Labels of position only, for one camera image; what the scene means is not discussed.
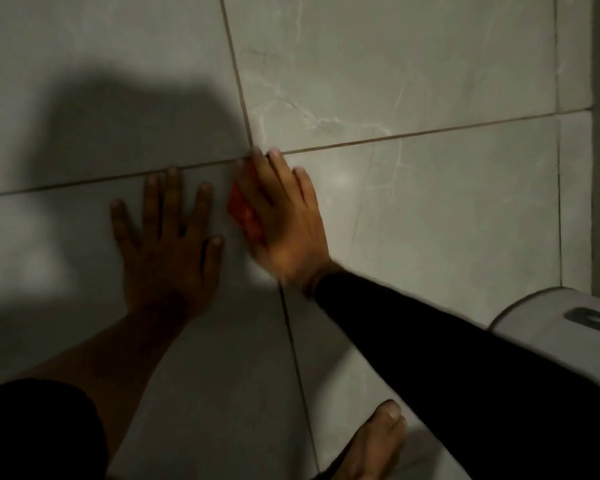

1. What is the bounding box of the person's right hand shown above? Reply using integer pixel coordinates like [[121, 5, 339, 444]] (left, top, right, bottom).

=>
[[227, 147, 343, 296]]

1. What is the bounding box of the person's left hand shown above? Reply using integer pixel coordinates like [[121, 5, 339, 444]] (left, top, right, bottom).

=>
[[110, 166, 226, 320]]

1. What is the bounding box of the red scrubbing sponge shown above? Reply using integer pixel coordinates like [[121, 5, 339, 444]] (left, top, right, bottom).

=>
[[227, 162, 267, 244]]

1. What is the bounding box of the person's right forearm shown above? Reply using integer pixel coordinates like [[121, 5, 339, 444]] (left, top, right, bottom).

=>
[[304, 269, 600, 480]]

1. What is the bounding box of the person's left forearm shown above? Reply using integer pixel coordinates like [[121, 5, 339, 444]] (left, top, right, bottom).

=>
[[0, 306, 197, 480]]

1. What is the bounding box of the person's bare foot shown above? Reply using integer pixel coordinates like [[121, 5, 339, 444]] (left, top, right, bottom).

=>
[[329, 399, 409, 480]]

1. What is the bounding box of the white toilet tank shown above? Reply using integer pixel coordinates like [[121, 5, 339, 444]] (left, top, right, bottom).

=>
[[487, 287, 600, 396]]

